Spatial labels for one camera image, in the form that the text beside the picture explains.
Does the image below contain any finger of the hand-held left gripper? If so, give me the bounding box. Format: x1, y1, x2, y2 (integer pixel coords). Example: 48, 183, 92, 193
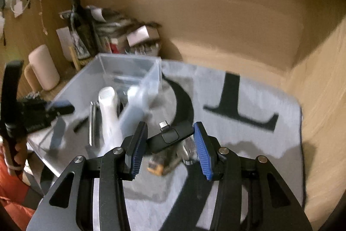
46, 100, 75, 116
50, 117, 67, 152

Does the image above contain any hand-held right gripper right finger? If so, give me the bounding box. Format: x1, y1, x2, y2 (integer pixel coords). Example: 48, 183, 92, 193
193, 121, 314, 231

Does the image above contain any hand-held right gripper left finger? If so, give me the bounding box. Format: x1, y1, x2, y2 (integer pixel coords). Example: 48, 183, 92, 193
26, 121, 149, 231

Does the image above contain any black adapter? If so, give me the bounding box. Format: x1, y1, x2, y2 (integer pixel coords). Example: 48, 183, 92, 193
147, 120, 195, 154

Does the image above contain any white and metal can opener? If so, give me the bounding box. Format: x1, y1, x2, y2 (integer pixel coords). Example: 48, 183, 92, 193
86, 86, 125, 160

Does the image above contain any clear plastic storage box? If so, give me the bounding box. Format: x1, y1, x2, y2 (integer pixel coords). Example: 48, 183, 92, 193
27, 53, 163, 179

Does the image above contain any person's left hand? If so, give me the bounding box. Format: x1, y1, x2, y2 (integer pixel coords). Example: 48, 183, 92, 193
5, 135, 29, 179

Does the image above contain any small metal item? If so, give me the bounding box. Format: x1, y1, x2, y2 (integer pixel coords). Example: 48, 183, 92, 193
178, 139, 200, 166

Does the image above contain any small brass connector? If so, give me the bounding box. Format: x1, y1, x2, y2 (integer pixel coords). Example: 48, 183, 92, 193
147, 159, 181, 176

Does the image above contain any pink mug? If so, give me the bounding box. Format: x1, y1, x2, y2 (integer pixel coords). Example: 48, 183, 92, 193
24, 44, 60, 92

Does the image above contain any yellow wooden stick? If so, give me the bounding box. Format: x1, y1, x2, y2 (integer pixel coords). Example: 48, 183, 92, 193
69, 47, 82, 71

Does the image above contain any white paper card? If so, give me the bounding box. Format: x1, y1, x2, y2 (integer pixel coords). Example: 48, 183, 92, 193
56, 27, 72, 61

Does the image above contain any grey mat with black letters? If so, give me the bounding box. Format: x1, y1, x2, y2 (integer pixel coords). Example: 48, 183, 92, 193
27, 59, 307, 231

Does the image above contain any dark wine bottle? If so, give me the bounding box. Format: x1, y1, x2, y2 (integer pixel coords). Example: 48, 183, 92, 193
67, 0, 99, 59

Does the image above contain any stack of books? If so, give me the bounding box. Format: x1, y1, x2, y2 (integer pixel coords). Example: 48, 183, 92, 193
59, 5, 163, 55

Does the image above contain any small white bowl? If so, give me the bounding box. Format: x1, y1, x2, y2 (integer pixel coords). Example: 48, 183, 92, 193
126, 43, 159, 57

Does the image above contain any small white box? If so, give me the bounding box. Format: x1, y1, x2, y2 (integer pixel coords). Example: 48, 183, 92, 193
127, 25, 159, 46

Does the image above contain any bead chain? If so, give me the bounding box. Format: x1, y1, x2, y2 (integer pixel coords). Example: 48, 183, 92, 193
39, 0, 48, 37

